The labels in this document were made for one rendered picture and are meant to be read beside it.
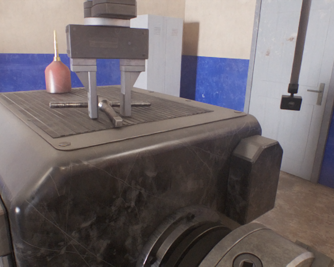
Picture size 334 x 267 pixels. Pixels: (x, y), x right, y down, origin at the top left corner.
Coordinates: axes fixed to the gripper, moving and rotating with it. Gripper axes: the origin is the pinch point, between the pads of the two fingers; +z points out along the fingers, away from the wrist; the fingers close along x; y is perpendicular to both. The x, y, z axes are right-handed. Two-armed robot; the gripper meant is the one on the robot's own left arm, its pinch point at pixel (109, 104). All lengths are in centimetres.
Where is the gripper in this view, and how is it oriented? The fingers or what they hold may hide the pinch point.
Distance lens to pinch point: 52.3
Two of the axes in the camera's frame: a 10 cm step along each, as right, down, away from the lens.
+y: -3.9, -2.8, 8.7
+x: -9.2, 0.9, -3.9
